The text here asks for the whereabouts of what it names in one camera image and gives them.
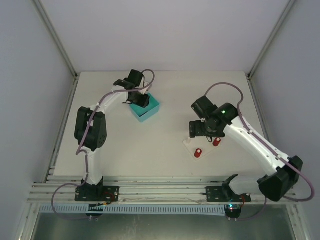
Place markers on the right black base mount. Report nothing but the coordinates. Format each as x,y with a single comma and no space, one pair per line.
216,193

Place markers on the red large spring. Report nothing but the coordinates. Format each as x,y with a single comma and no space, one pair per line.
216,142

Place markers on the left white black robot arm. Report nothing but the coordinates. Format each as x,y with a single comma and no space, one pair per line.
91,122

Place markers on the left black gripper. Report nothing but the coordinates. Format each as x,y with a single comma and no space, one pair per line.
139,99

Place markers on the light blue cable duct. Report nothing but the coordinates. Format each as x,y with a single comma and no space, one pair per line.
140,209

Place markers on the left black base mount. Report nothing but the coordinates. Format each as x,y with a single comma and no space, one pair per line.
97,193

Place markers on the left aluminium corner post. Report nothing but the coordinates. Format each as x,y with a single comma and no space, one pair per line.
39,7

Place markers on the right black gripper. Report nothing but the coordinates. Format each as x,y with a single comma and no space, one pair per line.
197,128

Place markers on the teal plastic bin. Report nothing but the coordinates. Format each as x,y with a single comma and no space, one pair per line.
142,114

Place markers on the right aluminium corner post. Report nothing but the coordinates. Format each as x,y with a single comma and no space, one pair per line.
282,18

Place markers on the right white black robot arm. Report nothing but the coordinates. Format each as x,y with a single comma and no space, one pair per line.
281,170

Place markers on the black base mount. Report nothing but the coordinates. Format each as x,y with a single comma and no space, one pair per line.
216,193
97,193

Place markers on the aluminium rail frame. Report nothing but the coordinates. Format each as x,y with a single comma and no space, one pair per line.
139,190

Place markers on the aluminium corner post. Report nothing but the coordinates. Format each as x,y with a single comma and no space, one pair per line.
39,7
282,18

